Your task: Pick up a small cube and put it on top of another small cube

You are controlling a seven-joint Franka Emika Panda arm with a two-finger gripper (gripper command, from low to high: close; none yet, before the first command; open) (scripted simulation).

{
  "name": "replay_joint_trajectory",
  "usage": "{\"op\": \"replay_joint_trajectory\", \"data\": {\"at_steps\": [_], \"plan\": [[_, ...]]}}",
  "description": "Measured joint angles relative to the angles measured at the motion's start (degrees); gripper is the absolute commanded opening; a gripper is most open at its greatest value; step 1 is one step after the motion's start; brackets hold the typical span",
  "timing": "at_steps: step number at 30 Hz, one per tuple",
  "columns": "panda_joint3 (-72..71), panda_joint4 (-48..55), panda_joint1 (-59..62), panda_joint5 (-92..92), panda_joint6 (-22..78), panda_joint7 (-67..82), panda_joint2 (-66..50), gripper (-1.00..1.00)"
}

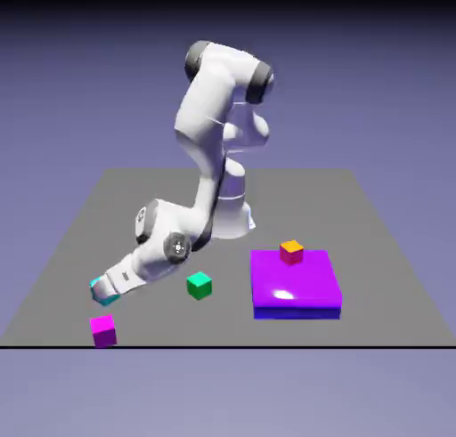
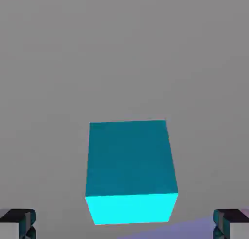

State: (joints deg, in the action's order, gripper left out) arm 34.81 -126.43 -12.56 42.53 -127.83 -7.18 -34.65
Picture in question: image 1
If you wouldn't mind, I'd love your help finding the small orange cube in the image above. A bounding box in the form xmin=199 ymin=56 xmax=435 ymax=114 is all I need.
xmin=279 ymin=239 xmax=305 ymax=266

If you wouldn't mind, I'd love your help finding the small magenta cube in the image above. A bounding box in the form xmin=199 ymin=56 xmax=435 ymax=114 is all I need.
xmin=89 ymin=313 xmax=118 ymax=349

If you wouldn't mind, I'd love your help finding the small green cube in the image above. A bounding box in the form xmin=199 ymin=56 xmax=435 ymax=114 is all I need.
xmin=185 ymin=271 xmax=214 ymax=302

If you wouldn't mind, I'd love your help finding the large purple box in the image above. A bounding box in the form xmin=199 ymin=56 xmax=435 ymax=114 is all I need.
xmin=249 ymin=248 xmax=344 ymax=320

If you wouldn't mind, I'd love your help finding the small cyan cube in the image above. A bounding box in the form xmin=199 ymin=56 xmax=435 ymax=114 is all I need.
xmin=89 ymin=278 xmax=121 ymax=307

